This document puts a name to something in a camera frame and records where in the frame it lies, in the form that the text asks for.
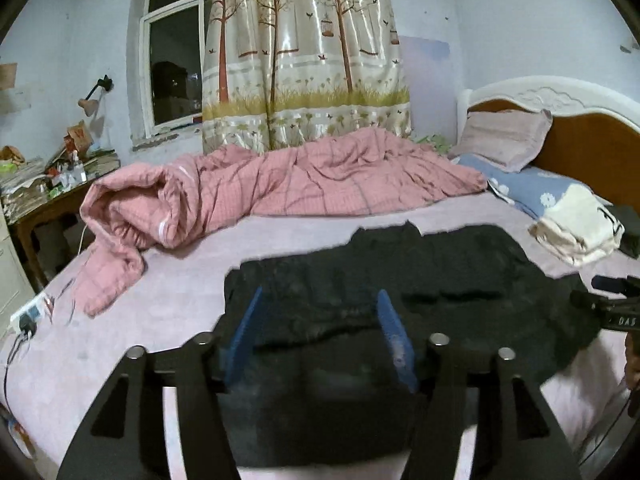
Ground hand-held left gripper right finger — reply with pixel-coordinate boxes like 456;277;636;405
376;289;584;480

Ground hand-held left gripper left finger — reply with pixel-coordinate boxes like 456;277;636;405
56;286;264;480

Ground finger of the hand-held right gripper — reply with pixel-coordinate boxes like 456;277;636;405
570;290;608;321
591;275;633;297

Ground black puffer jacket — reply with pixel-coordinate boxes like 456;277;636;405
212;220;602;468

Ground folded cream clothes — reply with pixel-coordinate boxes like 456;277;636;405
528;184;626;267

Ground person's right hand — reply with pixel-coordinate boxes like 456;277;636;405
622;334;640;392

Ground blue floral pillow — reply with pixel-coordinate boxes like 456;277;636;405
456;154;613;222

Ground white and wooden headboard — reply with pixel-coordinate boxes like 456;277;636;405
456;76;640;212

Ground pink checked quilt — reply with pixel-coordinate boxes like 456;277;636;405
74;127;489;317

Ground dusty pink pillow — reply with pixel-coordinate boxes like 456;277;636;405
447;107;554;174

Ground green floral cloth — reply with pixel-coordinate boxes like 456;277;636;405
417;134;453;156

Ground white power strip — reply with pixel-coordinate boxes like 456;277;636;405
10;294;57;333

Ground wooden desk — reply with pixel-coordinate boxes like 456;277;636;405
10;180;96;291

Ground white drawer cabinet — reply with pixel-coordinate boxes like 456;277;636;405
0;210;37;322

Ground orange cardboard box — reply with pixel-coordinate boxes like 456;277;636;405
64;121;92;154

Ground tree print curtain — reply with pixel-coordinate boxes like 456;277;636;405
201;0;413;155

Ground white framed window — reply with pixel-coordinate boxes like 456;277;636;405
127;0;221;141

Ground black desk lamp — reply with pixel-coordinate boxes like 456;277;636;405
77;75;113;117

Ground black cable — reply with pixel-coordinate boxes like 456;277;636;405
582;387;640;468

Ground black plug with cable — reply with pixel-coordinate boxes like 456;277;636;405
0;321;37;413

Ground pale purple wall sheet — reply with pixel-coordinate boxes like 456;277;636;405
399;35;452;132

